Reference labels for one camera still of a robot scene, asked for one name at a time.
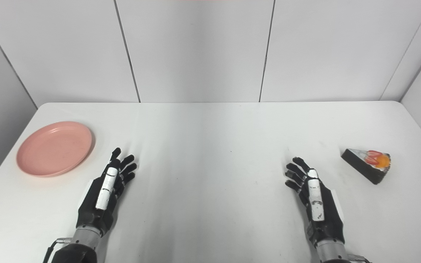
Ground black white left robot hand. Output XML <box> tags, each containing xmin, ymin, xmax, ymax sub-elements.
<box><xmin>76</xmin><ymin>148</ymin><xmax>138</xmax><ymax>237</ymax></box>

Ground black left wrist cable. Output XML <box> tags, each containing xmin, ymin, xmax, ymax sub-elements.
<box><xmin>42</xmin><ymin>237</ymin><xmax>73</xmax><ymax>263</ymax></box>

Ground pink round plate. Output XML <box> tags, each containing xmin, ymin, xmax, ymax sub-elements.
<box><xmin>16</xmin><ymin>121</ymin><xmax>95</xmax><ymax>178</ymax></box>

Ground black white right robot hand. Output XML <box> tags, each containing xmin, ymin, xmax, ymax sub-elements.
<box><xmin>285</xmin><ymin>157</ymin><xmax>345</xmax><ymax>247</ymax></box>

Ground chocolate cake slice with fruit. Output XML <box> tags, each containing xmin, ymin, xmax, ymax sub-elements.
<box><xmin>341</xmin><ymin>148</ymin><xmax>391</xmax><ymax>185</ymax></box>

